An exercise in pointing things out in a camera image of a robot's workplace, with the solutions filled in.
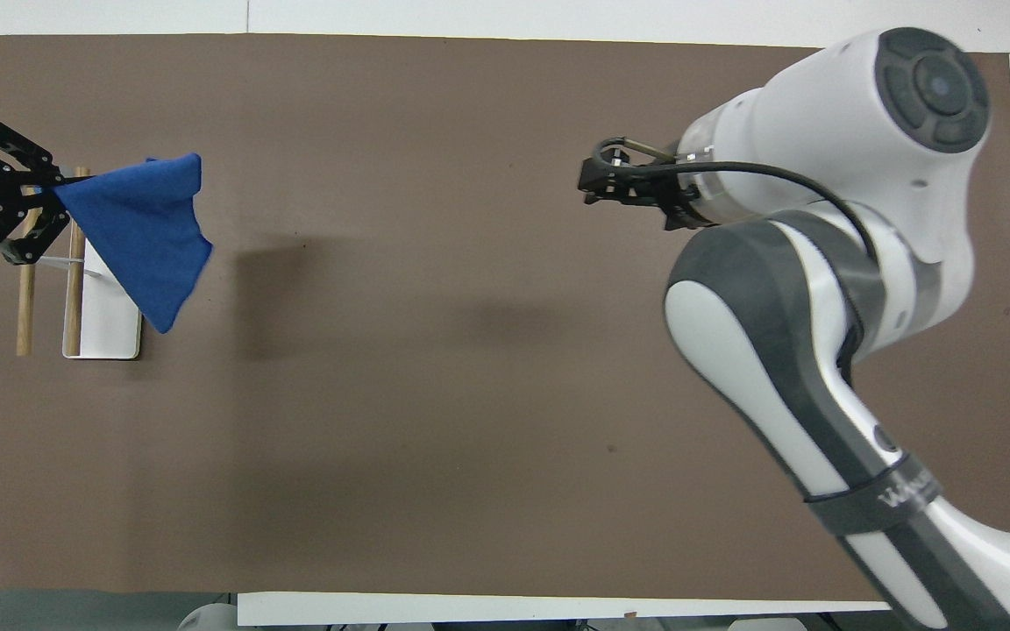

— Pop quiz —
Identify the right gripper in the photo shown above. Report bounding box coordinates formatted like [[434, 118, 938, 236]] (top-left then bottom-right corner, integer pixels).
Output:
[[578, 149, 701, 232]]

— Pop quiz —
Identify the blue towel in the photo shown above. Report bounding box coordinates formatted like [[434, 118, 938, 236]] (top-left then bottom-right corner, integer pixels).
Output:
[[53, 153, 215, 335]]

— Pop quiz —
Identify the wooden towel rack white base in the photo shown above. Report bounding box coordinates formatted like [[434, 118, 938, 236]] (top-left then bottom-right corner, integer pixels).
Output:
[[16, 166, 144, 361]]

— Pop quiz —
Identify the black cable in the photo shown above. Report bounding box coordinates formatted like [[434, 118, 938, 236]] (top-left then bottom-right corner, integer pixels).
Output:
[[591, 136, 879, 264]]

